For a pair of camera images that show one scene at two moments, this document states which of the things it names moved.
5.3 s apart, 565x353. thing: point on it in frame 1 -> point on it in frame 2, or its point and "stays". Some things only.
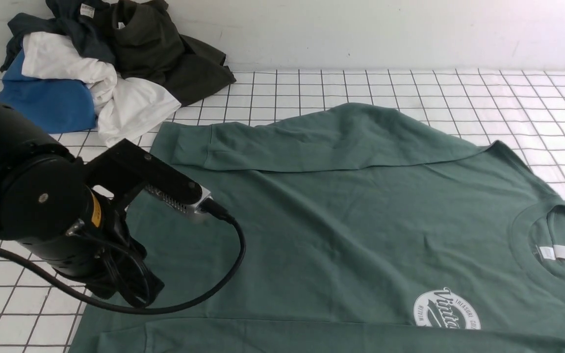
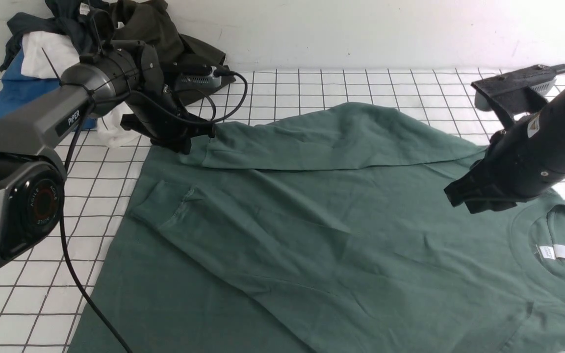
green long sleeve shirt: (372, 230) stays
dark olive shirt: (148, 44) stays
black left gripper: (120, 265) -> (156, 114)
